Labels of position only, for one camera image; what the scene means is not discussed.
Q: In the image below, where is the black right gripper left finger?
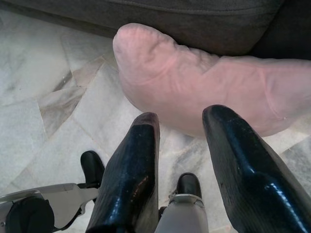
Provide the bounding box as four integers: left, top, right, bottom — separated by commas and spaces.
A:
86, 112, 161, 233

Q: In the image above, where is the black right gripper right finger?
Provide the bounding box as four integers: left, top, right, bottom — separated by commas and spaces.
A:
202, 104, 311, 233

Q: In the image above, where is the pink cat face pillow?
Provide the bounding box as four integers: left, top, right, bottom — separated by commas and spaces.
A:
112, 23, 311, 138

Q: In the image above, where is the dark grey fabric sofa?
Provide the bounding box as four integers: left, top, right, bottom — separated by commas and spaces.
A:
0, 0, 311, 58

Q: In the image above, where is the silver black robot right leg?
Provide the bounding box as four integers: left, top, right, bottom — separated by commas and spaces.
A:
155, 172, 207, 233

